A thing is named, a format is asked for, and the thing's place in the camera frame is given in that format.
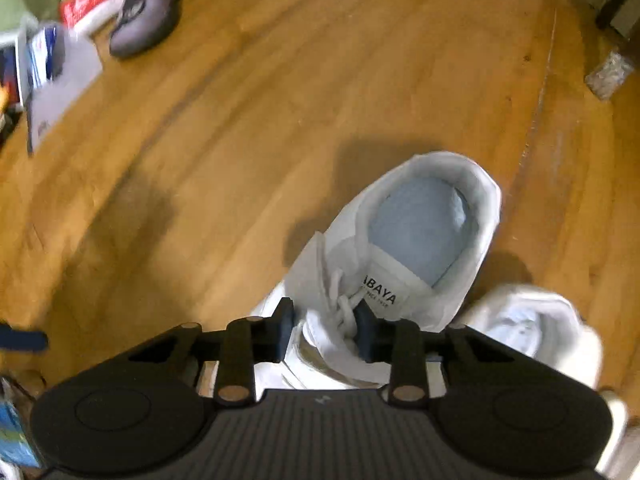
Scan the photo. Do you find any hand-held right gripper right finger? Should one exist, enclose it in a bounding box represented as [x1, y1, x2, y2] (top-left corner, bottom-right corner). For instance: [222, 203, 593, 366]
[352, 306, 518, 407]

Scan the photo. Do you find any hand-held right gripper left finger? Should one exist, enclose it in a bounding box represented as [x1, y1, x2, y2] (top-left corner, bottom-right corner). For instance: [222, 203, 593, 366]
[127, 297, 296, 407]

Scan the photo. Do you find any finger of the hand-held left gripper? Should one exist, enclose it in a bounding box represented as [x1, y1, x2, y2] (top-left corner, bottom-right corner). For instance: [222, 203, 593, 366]
[0, 324, 48, 356]

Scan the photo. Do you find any white lace-up sneaker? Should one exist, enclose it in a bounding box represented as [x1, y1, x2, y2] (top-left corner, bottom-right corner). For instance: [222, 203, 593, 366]
[457, 284, 605, 391]
[247, 151, 502, 391]

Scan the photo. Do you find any grey book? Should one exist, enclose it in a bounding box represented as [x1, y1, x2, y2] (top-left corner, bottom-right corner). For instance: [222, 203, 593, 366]
[25, 22, 103, 153]

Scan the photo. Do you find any blue and white packet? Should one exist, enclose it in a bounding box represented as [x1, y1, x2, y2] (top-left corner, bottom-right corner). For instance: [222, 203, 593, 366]
[27, 25, 60, 88]

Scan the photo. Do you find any grey shoe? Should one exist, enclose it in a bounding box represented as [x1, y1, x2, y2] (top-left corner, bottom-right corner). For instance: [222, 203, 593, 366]
[109, 0, 192, 58]

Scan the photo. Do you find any small clear plastic packet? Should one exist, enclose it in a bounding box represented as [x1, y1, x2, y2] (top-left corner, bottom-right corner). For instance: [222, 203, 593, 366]
[585, 50, 635, 101]

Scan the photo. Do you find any dark wooden furniture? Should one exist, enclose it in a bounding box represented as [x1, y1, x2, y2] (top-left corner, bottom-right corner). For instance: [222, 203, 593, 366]
[595, 0, 640, 31]

